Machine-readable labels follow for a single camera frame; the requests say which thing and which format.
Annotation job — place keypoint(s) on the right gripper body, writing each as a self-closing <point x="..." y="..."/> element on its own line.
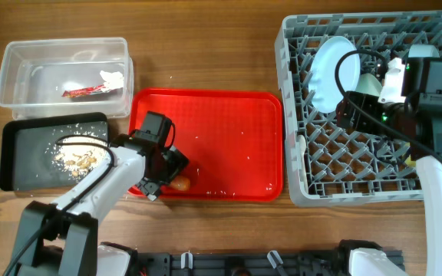
<point x="355" y="111"/>

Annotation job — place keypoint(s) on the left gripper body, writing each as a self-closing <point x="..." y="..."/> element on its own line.
<point x="173" y="165"/>

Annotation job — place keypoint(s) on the orange carrot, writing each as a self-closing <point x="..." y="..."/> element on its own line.
<point x="180" y="183"/>

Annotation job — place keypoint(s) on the mint green bowl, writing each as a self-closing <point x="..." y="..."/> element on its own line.
<point x="369" y="84"/>

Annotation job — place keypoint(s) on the light blue plate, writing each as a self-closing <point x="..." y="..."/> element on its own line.
<point x="327" y="95"/>

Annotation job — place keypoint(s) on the rice and peanuts pile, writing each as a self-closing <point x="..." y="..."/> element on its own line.
<point x="76" y="155"/>

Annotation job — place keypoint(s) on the light blue bowl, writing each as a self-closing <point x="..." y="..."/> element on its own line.
<point x="422" y="51"/>

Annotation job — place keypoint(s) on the white tissue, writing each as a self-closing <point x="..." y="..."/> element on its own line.
<point x="112" y="81"/>

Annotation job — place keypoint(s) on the red snack wrapper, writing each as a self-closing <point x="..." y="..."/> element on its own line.
<point x="85" y="91"/>

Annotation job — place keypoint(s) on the yellow cup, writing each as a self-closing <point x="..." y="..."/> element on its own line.
<point x="409" y="162"/>

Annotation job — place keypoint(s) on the white plastic spoon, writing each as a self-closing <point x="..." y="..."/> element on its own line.
<point x="302" y="147"/>

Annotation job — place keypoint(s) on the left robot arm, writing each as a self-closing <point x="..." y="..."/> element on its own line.
<point x="60" y="238"/>

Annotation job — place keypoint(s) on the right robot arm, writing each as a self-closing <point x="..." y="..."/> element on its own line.
<point x="422" y="129"/>

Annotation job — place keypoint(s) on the grey dishwasher rack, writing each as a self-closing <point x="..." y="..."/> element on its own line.
<point x="344" y="167"/>

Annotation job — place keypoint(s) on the red serving tray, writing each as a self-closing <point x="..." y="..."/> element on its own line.
<point x="233" y="140"/>

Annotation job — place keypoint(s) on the clear plastic bin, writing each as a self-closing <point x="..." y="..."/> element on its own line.
<point x="35" y="74"/>

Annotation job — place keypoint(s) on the black tray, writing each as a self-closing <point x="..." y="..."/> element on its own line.
<point x="28" y="150"/>

